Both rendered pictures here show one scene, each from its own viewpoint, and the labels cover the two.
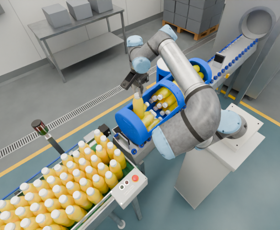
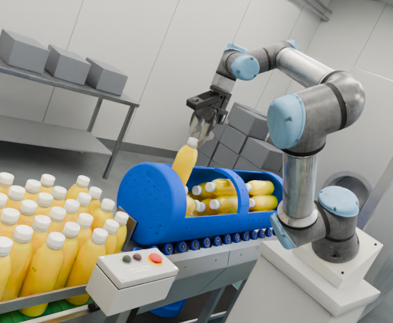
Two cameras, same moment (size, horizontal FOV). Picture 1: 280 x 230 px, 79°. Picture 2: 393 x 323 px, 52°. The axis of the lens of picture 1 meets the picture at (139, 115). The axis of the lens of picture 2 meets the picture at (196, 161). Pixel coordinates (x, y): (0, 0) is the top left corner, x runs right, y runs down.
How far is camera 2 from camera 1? 0.78 m
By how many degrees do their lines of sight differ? 38
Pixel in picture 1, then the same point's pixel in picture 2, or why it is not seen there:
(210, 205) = not seen: outside the picture
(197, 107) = (342, 77)
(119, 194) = (120, 267)
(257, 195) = not seen: outside the picture
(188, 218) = not seen: outside the picture
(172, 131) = (309, 91)
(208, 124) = (356, 93)
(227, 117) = (341, 193)
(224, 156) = (320, 286)
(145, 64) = (253, 66)
